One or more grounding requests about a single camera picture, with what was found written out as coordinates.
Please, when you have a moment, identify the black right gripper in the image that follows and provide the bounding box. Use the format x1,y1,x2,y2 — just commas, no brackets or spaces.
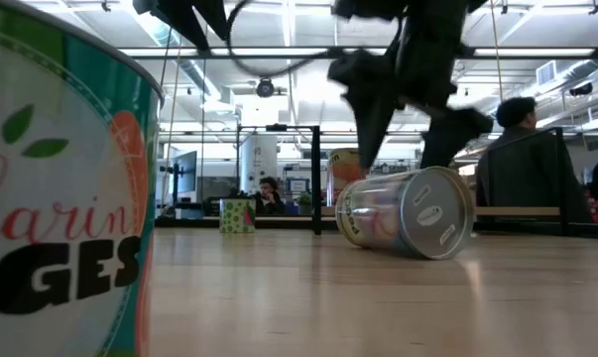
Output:
326,0,495,171

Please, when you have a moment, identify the peaches can pale blue label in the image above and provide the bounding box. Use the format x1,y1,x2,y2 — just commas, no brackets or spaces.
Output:
334,166,476,261

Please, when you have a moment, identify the small green carton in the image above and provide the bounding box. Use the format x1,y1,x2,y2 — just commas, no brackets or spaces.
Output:
219,198,257,235

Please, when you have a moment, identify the teal mandarin oranges can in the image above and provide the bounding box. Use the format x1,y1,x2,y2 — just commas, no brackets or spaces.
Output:
0,0,165,357

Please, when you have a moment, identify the orange corn can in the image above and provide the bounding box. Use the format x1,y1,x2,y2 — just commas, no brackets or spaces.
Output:
326,147,368,207

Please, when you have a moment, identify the blue framed sign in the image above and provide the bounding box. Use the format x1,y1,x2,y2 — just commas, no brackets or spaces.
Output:
286,177,310,195

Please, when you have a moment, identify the black overhead light bar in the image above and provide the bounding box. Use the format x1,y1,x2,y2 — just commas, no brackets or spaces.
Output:
117,46,598,61

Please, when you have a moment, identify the white ceiling air vent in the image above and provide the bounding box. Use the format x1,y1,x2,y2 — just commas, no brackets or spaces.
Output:
536,59,558,86

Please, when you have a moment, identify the black monitor on stand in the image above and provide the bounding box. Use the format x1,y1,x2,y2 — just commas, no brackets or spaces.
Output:
172,150,198,197

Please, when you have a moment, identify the seated person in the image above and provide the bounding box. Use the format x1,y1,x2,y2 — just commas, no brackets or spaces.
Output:
252,176,286,215

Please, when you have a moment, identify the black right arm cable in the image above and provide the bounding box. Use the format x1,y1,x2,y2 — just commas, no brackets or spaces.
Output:
225,0,330,79

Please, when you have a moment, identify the round black ceiling camera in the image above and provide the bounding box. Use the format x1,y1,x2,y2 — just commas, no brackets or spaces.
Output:
256,76,276,99

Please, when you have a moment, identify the yellow hanging cord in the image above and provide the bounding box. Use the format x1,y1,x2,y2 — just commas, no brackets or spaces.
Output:
489,0,506,100

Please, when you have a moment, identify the wooden shelf with black frame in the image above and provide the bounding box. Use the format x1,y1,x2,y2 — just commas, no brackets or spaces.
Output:
310,125,569,237

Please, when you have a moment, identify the black aluminium rig frame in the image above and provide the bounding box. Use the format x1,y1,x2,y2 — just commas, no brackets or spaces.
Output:
154,124,598,240

